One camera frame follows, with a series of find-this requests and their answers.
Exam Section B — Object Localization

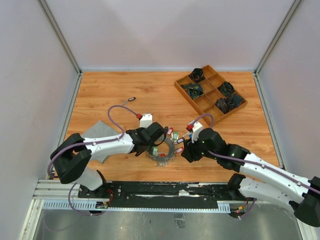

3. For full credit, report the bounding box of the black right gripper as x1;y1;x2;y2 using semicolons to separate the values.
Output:
181;131;218;162

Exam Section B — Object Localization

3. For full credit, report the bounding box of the silver key with blue tag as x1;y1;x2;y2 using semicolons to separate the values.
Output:
183;133;192;138

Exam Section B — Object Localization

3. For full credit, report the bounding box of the large metal keyring disc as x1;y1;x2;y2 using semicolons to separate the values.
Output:
146;126;185;167

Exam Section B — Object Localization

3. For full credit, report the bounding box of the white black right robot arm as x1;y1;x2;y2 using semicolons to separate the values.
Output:
181;123;320;228

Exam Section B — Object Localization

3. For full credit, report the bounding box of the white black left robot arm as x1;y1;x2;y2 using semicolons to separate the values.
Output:
49;122;168;198

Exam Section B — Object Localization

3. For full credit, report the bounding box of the silver key with black tag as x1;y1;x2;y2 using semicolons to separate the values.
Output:
122;97;136;106

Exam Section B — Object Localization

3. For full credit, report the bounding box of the grey felt cloth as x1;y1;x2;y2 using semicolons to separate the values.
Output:
80;120;121;165

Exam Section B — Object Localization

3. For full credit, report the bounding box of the dark folded cloth pair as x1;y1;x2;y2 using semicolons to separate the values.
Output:
215;93;245;114

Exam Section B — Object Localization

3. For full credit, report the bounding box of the wooden compartment tray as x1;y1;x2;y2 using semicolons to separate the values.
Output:
174;65;248;124

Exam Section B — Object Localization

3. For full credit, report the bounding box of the blue patterned folded cloth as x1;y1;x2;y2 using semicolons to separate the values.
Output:
181;83;204;100

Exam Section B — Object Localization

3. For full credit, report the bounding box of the dark green folded cloth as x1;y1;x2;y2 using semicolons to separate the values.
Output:
217;81;235;97

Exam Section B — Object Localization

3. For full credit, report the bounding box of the dark patterned folded cloth top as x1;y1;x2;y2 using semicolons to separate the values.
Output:
188;68;205;83

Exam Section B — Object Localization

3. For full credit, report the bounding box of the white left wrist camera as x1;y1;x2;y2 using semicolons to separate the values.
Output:
139;113;153;128

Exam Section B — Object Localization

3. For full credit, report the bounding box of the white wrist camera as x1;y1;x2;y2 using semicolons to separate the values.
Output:
139;113;153;128
186;120;203;143

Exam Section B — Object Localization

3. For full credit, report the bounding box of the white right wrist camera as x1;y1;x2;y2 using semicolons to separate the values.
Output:
186;120;203;143

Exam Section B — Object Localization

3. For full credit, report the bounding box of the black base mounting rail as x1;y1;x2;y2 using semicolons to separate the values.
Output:
78;181;246;210

